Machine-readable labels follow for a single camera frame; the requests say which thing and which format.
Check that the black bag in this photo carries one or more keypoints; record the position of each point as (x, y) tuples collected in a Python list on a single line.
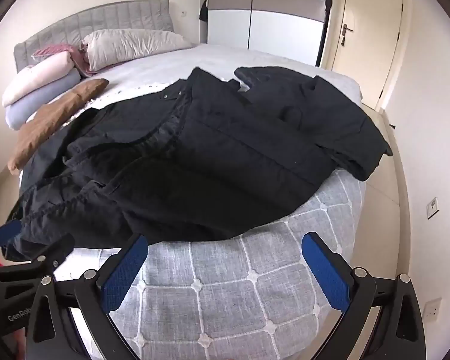
[(203, 11)]

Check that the dusty pink pillow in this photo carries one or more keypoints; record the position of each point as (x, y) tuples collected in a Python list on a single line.
[(71, 54)]

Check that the lavender pillow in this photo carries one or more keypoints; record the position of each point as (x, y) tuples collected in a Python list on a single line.
[(33, 101)]

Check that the white and grey wardrobe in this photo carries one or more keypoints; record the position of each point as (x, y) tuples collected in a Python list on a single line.
[(266, 7)]

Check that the light pink pillow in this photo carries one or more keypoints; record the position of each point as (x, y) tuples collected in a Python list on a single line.
[(37, 77)]

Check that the black pole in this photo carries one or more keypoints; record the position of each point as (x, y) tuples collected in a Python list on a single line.
[(327, 11)]

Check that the bed with quilted mattress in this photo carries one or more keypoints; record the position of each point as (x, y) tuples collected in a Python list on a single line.
[(247, 277)]

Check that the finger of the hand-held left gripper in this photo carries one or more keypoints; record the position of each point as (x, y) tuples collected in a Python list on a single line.
[(5, 232), (56, 251)]

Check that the black jacket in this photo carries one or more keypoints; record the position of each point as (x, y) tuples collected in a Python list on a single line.
[(217, 150)]

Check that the grey padded headboard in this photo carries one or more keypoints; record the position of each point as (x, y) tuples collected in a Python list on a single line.
[(78, 26)]

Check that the wall socket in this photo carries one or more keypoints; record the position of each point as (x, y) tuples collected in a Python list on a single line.
[(432, 207), (432, 309)]

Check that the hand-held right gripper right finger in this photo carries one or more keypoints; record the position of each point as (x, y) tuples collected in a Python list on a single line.
[(324, 270)]

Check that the brown cushion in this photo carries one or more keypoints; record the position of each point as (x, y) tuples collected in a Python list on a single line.
[(52, 120)]

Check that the beige pillow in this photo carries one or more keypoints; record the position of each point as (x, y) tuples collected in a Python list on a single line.
[(131, 45)]

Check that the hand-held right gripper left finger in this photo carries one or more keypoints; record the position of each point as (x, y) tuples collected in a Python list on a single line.
[(124, 268)]

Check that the cream door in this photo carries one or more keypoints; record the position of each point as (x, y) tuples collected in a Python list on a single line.
[(365, 33)]

